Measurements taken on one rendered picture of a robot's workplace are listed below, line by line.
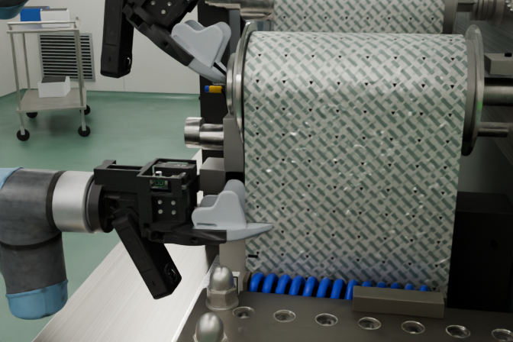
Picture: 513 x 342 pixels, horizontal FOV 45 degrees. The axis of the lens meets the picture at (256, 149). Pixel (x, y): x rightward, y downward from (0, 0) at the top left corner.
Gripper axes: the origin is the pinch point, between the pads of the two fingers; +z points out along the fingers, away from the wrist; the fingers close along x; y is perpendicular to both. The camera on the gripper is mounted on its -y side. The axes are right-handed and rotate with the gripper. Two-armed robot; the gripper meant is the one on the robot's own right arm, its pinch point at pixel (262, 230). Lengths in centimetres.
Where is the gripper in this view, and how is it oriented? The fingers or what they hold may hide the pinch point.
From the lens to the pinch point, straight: 73.2
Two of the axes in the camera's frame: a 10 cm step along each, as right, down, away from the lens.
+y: 0.0, -9.6, -2.9
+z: 9.9, 0.5, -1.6
